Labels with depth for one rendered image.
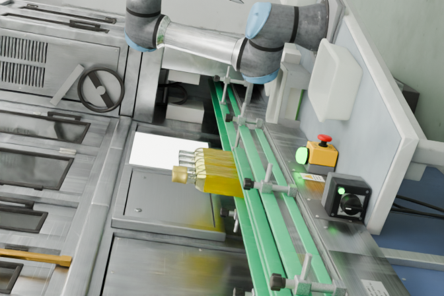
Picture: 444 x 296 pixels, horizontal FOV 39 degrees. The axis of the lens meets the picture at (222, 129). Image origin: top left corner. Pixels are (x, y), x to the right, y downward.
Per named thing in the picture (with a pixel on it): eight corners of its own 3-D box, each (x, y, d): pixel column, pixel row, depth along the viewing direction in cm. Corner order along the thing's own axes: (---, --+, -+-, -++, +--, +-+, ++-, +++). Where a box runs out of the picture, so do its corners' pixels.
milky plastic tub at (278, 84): (287, 123, 233) (264, 119, 232) (300, 63, 227) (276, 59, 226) (296, 137, 216) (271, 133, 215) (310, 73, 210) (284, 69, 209)
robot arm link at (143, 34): (281, 52, 196) (119, 8, 205) (272, 92, 205) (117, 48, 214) (289, 36, 205) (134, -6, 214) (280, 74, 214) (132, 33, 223)
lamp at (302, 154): (304, 161, 172) (293, 159, 172) (307, 145, 171) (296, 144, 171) (307, 166, 168) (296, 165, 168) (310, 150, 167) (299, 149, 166)
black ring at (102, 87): (121, 113, 293) (75, 106, 291) (128, 69, 287) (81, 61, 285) (121, 116, 288) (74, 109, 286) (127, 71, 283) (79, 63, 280)
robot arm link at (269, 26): (296, 16, 190) (251, 10, 189) (287, 54, 198) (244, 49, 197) (292, -2, 200) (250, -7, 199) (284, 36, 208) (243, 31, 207)
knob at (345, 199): (357, 214, 140) (361, 220, 137) (337, 211, 139) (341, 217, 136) (362, 195, 139) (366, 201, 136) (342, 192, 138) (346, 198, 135)
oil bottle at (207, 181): (260, 194, 197) (193, 184, 194) (263, 177, 195) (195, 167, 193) (263, 201, 192) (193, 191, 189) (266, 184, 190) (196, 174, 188)
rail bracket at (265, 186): (295, 193, 156) (241, 185, 154) (300, 165, 154) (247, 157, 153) (297, 199, 152) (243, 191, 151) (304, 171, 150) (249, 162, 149)
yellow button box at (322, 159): (328, 168, 175) (302, 164, 174) (333, 142, 173) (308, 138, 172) (333, 176, 168) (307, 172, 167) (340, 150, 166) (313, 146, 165)
